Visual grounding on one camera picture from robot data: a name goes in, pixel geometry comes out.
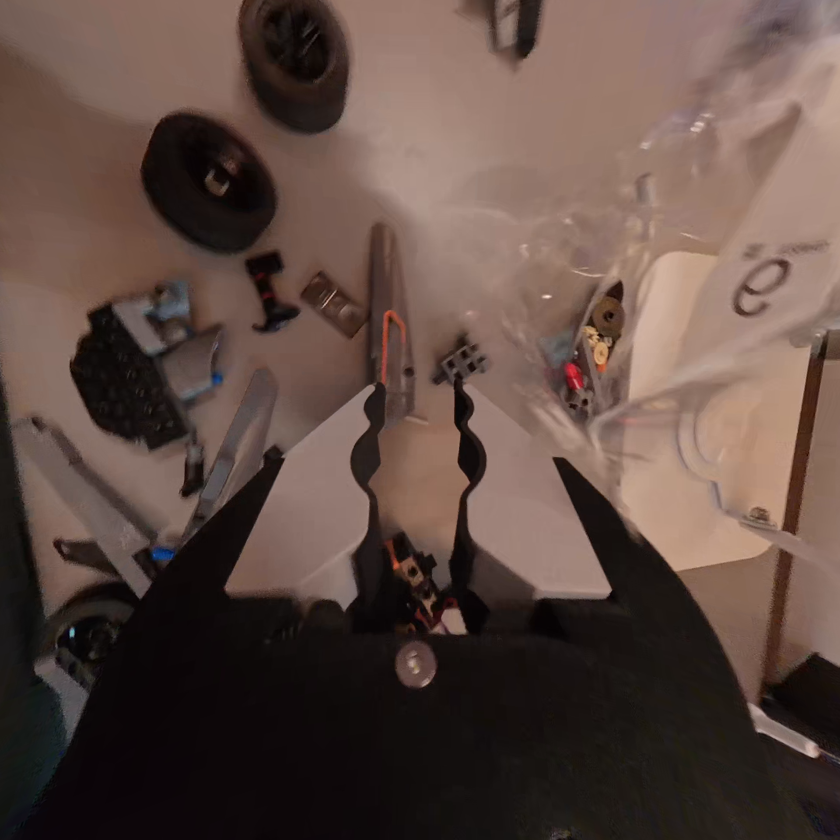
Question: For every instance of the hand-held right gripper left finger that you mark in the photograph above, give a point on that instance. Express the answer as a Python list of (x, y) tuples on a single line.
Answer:
[(308, 512)]

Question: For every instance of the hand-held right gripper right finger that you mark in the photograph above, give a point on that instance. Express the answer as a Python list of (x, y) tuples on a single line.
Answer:
[(525, 525)]

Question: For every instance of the dark grey lego block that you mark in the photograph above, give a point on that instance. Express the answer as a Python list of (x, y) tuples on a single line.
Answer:
[(461, 359)]

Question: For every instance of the plastic bag of lego parts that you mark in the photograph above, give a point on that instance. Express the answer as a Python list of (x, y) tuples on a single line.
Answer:
[(594, 348)]

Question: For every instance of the plain grey lego panel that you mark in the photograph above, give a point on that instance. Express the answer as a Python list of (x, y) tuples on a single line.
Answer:
[(239, 433)]

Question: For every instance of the small black lego piece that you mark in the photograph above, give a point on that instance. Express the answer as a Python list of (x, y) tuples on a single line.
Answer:
[(192, 467)]

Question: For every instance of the small printed lego tile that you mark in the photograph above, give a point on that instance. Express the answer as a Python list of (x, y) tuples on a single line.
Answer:
[(333, 305)]

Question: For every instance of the grey lego assembly black plate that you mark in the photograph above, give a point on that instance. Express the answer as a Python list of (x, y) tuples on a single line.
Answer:
[(124, 380)]

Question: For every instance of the black curved lego panel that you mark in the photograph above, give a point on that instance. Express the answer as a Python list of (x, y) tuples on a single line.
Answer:
[(82, 552)]

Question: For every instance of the grey lego panel orange stripe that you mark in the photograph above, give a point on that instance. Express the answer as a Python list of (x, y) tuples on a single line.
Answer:
[(390, 289)]

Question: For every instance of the white book stand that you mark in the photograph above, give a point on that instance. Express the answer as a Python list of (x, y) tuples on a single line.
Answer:
[(722, 512)]

